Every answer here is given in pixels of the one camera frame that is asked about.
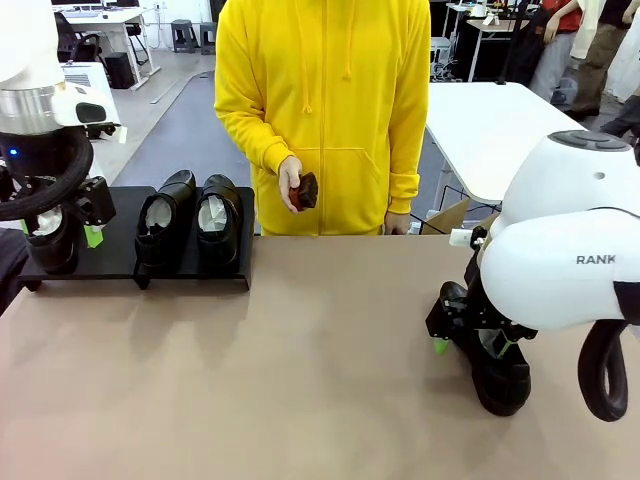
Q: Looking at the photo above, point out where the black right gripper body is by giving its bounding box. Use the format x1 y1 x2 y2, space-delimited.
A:
464 252 504 329

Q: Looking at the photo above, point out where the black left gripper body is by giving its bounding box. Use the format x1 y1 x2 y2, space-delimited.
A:
0 130 76 177

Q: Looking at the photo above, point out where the black leather dress shoe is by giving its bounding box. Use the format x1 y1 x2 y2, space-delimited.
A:
438 280 532 417
22 207 81 275
195 173 241 267
134 169 197 269

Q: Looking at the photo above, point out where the red-brown shoe brush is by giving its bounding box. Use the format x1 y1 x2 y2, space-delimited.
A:
288 171 320 212

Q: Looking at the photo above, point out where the person's right forearm yellow sleeve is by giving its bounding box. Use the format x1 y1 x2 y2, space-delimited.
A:
214 104 296 176

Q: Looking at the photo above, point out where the person's left forearm yellow sleeve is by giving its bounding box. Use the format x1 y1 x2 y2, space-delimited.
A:
387 114 431 215

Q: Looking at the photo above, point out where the person's left hand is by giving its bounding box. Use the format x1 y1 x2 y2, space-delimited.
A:
383 213 412 236

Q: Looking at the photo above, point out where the person's right hand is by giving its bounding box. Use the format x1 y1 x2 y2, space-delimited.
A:
277 156 306 215

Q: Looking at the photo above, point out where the white paper shoe stuffing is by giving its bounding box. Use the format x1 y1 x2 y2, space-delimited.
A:
145 195 177 232
478 328 502 359
32 208 66 236
198 194 232 234

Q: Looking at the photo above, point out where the brown cardboard box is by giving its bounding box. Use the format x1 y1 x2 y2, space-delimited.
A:
424 199 501 236

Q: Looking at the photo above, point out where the white dehumidifier unit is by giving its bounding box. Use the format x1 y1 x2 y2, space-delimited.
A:
62 62 129 146

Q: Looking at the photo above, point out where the black computer tower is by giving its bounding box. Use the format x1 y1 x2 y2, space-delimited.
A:
104 52 136 90

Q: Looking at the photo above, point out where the black mesh office chair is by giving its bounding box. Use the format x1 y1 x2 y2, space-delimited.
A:
53 12 109 64

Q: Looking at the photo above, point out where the large white table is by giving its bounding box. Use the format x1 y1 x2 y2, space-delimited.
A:
425 82 640 204

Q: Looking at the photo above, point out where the white office desk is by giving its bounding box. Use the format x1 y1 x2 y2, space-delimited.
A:
49 4 154 91

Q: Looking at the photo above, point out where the grey plastic stool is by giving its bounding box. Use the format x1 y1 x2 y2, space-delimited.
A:
199 22 219 56
170 18 195 54

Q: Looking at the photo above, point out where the grey plastic bin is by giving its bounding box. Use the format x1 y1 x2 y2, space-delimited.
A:
551 77 579 105

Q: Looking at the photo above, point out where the person in dark clothes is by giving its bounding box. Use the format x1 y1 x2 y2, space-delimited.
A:
599 97 640 141

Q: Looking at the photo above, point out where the white computer case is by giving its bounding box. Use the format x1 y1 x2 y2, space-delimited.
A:
429 37 454 81

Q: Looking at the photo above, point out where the person torso in yellow hoodie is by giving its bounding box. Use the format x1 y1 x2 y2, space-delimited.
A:
213 0 432 237

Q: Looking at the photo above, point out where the black desk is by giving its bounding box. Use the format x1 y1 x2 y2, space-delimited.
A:
457 17 531 84

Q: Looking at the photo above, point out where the person in red top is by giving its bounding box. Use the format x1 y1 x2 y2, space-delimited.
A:
529 0 576 104

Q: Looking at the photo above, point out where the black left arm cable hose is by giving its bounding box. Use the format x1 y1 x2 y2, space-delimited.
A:
0 132 96 221

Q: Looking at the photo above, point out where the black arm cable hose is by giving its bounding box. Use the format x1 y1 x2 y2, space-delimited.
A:
578 279 640 423
0 132 96 221

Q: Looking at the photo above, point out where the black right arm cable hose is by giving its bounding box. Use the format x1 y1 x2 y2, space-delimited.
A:
578 279 640 423

